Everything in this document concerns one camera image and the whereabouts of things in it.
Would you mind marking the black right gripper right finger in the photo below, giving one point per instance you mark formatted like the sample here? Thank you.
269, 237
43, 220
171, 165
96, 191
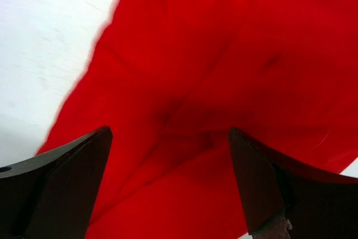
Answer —
284, 198

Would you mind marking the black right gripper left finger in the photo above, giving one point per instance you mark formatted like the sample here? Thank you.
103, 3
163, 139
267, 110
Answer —
52, 195

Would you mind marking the red t shirt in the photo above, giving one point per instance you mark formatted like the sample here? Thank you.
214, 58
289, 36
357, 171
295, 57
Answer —
171, 77

